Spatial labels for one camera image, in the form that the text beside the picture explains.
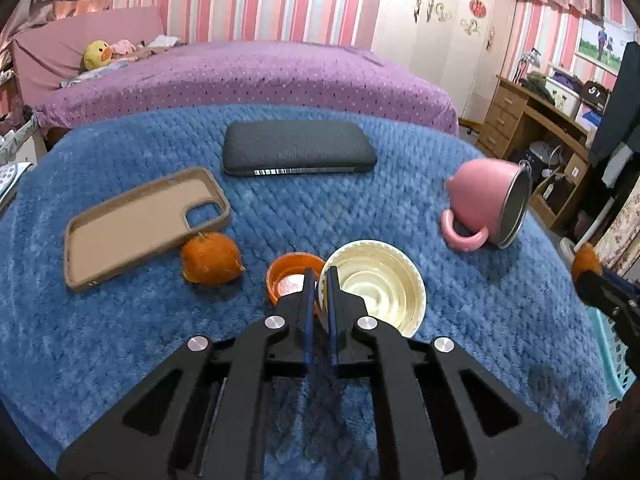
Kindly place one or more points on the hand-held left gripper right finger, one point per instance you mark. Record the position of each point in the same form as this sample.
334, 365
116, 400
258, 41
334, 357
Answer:
331, 330

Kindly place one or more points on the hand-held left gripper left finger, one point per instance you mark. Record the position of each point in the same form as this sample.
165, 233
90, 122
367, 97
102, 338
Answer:
310, 340

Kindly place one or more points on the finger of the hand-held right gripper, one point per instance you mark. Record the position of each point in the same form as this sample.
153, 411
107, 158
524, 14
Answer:
605, 287
629, 335

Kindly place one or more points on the teal plastic basket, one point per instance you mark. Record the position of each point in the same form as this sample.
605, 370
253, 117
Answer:
612, 360

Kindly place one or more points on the torn orange peel piece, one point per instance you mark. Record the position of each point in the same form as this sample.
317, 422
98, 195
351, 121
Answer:
586, 260

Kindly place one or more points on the cream plastic lid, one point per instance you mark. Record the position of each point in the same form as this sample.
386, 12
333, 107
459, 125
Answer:
380, 285

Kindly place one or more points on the floral cloth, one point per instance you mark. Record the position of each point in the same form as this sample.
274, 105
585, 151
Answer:
622, 240

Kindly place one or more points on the orange bottle cap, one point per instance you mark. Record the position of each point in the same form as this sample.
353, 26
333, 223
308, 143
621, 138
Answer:
285, 277

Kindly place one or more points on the small orange tangerine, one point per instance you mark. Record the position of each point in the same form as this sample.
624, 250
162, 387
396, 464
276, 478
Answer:
210, 260

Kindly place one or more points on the black printed box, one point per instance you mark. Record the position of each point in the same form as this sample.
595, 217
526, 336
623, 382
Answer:
525, 165

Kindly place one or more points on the pink metal mug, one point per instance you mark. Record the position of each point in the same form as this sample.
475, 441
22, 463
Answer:
480, 195

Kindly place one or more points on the black hanging garment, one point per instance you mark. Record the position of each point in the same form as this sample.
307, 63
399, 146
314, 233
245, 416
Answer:
620, 105

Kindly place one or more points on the blue fluffy blanket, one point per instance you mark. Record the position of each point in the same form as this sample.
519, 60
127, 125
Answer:
125, 360

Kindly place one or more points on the dark grey phone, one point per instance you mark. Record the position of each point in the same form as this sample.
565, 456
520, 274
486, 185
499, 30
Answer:
300, 145

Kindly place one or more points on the black bag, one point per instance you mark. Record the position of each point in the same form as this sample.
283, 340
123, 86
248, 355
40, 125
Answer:
595, 96

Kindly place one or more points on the white storage box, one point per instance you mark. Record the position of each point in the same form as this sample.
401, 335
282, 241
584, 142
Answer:
562, 96

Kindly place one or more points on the wooden desk with drawers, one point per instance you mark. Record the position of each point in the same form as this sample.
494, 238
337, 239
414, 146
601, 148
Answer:
502, 115

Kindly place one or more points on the brown phone case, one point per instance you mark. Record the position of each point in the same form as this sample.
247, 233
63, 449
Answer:
130, 235

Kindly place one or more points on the desk lamp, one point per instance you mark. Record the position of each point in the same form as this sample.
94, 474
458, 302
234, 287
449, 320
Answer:
525, 65

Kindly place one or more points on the purple dotted bedspread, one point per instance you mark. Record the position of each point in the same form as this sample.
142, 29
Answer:
250, 75

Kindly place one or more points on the cream wardrobe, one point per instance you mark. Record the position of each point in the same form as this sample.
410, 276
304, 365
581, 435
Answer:
440, 60

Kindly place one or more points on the pink soft toy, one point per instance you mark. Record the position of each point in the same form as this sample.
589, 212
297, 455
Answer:
122, 47

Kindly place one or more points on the yellow duck plush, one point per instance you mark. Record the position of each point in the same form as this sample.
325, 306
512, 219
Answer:
96, 56

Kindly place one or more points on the pink covered sofa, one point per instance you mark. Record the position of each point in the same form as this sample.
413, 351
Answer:
50, 45

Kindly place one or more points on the wall poster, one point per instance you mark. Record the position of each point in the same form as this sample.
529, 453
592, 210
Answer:
602, 45

